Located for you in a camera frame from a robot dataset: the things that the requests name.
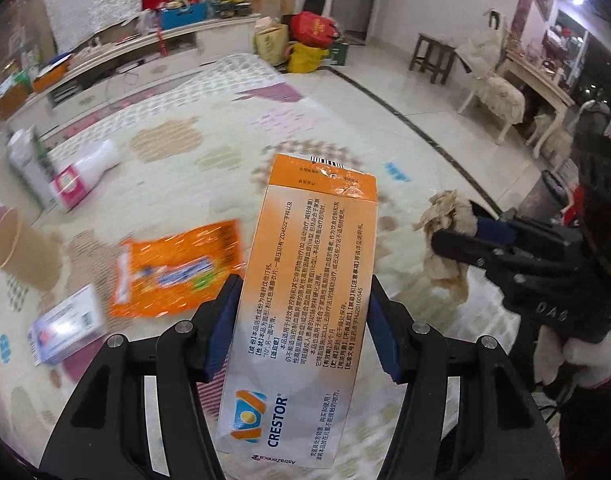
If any orange candy wrapper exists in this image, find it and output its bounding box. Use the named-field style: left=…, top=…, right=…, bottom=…
left=110, top=220, right=243, bottom=318

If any brown paper cup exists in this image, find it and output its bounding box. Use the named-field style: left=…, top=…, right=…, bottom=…
left=0, top=208, right=62, bottom=292

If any orange Crestor medicine box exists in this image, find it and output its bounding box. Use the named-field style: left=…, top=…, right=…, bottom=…
left=216, top=155, right=378, bottom=468

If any right gloved hand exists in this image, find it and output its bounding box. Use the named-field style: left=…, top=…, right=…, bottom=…
left=533, top=326, right=611, bottom=389

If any grey floor waste bin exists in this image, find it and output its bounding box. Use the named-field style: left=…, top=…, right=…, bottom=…
left=517, top=170, right=569, bottom=223

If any white blue medicine box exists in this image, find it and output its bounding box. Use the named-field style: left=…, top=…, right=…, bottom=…
left=28, top=284, right=107, bottom=365

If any white upholstered chair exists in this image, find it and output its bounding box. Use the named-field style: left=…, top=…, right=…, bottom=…
left=455, top=9, right=526, bottom=144

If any white dining table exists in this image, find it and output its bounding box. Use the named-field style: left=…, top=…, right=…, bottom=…
left=497, top=51, right=573, bottom=159

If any patchwork quilted table cover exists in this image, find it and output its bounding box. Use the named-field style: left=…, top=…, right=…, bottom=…
left=0, top=58, right=518, bottom=464

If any white pink yogurt bottle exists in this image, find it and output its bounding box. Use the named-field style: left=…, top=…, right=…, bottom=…
left=50, top=140, right=121, bottom=211

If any brown wooden stool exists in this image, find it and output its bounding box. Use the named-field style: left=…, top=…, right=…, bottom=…
left=409, top=32, right=456, bottom=86

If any green white milk carton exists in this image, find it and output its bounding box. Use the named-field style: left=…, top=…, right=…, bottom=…
left=7, top=126, right=57, bottom=210

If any white TV cabinet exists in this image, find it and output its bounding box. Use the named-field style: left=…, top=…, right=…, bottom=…
left=6, top=14, right=258, bottom=136

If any yellow bag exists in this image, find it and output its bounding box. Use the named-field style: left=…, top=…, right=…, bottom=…
left=286, top=41, right=329, bottom=74

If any red gift bag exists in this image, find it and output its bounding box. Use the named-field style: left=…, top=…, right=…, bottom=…
left=289, top=11, right=340, bottom=49

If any cardboard gift box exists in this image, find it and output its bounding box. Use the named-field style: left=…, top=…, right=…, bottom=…
left=254, top=24, right=289, bottom=66

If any blue storage basket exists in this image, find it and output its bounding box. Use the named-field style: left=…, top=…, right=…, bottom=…
left=159, top=2, right=208, bottom=30

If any white quilted TV cover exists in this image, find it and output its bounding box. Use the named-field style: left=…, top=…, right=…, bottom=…
left=43, top=0, right=142, bottom=54

